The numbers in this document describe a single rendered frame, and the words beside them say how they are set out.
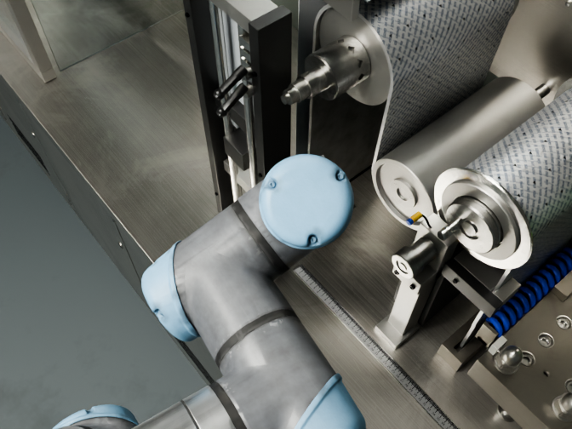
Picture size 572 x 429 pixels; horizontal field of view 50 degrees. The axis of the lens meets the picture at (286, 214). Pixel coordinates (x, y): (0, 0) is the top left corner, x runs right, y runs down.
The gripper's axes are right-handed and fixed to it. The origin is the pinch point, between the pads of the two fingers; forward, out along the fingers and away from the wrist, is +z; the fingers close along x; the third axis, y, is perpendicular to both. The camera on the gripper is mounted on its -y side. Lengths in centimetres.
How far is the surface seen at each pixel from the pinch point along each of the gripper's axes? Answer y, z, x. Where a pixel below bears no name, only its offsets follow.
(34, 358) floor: -93, 114, 4
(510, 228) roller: 21.3, -11.0, -15.4
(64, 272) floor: -76, 131, 24
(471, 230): 18.3, -7.4, -13.8
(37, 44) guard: -25, 48, 59
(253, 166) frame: -0.3, 11.5, 9.0
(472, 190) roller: 20.5, -9.4, -9.5
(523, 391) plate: 15.0, 3.9, -39.1
